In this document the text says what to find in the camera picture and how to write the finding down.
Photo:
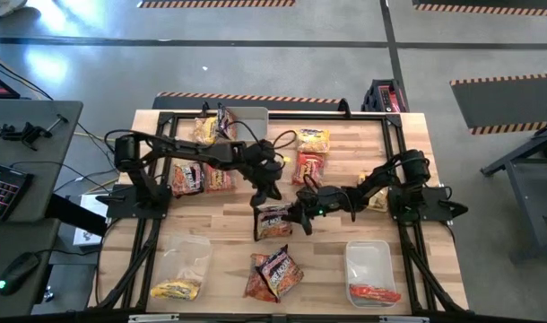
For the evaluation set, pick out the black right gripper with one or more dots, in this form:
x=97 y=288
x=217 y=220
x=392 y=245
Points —
x=323 y=202

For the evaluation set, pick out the person's foot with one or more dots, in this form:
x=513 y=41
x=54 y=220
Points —
x=9 y=5

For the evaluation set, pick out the black computer mouse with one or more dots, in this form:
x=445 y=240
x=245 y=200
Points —
x=15 y=273

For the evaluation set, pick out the black table clamp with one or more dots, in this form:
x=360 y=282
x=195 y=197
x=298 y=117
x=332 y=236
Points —
x=344 y=107
x=205 y=109

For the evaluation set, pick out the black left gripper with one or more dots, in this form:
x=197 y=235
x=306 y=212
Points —
x=266 y=177

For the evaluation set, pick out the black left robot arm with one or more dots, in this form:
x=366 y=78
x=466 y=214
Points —
x=197 y=152

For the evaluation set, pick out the white paper sheet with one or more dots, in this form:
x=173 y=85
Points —
x=87 y=235

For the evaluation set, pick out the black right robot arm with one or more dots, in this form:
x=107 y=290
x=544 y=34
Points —
x=376 y=179

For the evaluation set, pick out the dark grey metal table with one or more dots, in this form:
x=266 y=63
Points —
x=524 y=179

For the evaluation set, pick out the black red equipment case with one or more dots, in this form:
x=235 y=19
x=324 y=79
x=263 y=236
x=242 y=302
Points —
x=383 y=96

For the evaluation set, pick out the yellow Maruchan noodle pack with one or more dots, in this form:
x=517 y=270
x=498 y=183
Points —
x=205 y=130
x=314 y=140
x=175 y=289
x=381 y=201

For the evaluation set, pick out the black fire noodle pack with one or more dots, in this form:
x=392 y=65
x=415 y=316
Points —
x=272 y=222
x=226 y=123
x=188 y=178
x=282 y=273

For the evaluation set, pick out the black hazard-striped floor mat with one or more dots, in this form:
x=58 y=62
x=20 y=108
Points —
x=480 y=6
x=502 y=103
x=255 y=103
x=210 y=3

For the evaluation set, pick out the black clamp mount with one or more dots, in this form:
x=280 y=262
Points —
x=29 y=133

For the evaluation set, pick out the backlit black keyboard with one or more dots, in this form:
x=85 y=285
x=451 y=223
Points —
x=2 y=190

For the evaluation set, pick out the grey desk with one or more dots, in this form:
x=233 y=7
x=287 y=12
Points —
x=40 y=179

